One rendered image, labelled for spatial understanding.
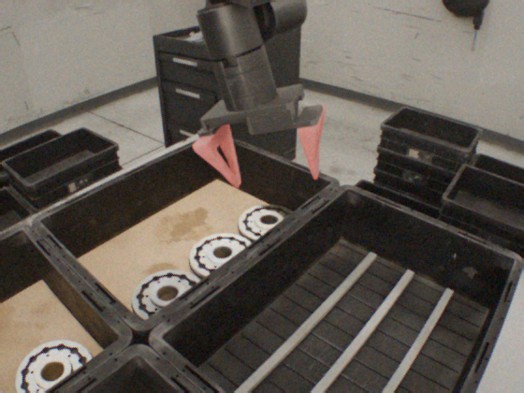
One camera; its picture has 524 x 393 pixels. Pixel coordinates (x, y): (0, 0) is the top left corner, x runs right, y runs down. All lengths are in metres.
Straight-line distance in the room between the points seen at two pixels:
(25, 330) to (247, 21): 0.50
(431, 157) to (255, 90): 1.39
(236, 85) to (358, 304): 0.36
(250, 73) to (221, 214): 0.39
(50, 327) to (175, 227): 0.28
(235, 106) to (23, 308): 0.44
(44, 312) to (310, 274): 0.40
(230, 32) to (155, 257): 0.40
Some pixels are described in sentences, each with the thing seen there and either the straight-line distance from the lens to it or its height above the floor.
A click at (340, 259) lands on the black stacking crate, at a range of 0.66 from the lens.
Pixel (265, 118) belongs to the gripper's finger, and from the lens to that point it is 0.40.
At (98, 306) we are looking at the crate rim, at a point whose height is 0.93.
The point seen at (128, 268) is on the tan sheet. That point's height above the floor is 0.83.
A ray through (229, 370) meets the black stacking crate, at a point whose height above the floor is 0.83.
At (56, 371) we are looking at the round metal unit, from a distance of 0.55.
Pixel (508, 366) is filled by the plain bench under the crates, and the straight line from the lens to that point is 0.78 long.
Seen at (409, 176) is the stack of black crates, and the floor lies 0.40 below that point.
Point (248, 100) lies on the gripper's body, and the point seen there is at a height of 1.13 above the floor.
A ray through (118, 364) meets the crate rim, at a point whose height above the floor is 0.93.
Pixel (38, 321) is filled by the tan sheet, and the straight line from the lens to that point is 0.64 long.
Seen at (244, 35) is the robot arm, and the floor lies 1.19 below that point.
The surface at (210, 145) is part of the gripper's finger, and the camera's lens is 0.44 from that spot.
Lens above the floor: 1.27
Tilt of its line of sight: 33 degrees down
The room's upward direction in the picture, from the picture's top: straight up
